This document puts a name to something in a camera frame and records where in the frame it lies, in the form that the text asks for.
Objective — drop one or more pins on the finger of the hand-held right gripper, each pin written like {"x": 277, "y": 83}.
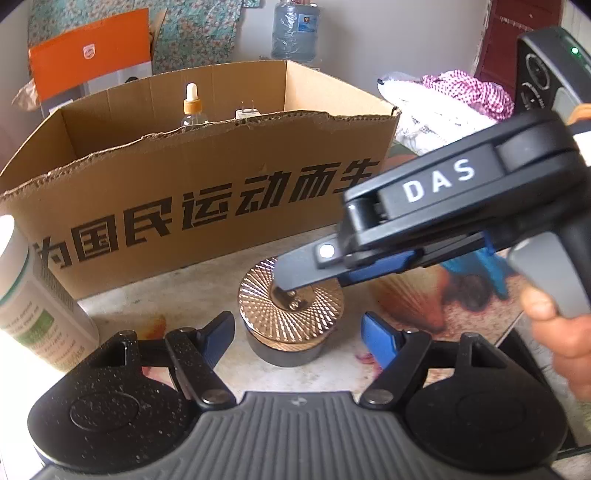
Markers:
{"x": 304, "y": 270}
{"x": 374, "y": 272}

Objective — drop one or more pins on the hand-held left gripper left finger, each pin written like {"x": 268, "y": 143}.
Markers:
{"x": 221, "y": 330}

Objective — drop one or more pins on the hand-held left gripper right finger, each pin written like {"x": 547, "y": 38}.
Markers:
{"x": 376, "y": 339}

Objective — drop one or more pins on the dark jar with gold lid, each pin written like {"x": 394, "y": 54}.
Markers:
{"x": 295, "y": 327}

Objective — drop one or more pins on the large printed cardboard box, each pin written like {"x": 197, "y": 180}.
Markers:
{"x": 184, "y": 194}

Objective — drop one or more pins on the white charger plug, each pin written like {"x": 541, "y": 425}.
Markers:
{"x": 247, "y": 111}

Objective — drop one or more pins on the green dropper bottle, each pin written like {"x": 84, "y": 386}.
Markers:
{"x": 194, "y": 110}

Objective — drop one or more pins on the person's right hand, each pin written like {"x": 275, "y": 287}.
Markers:
{"x": 568, "y": 341}

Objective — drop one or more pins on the white printed bag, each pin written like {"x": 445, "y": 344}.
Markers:
{"x": 429, "y": 115}

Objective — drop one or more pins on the dark red door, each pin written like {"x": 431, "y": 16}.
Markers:
{"x": 508, "y": 37}

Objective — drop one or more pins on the white supplement bottle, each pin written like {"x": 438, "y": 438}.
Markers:
{"x": 37, "y": 304}

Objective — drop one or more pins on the blue water jug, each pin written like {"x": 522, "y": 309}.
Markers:
{"x": 295, "y": 32}

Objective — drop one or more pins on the floral cloth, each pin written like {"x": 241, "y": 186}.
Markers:
{"x": 194, "y": 32}

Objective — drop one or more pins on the orange and grey appliance box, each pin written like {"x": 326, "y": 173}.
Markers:
{"x": 92, "y": 55}

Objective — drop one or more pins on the brown plastic bag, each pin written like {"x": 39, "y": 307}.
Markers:
{"x": 27, "y": 97}

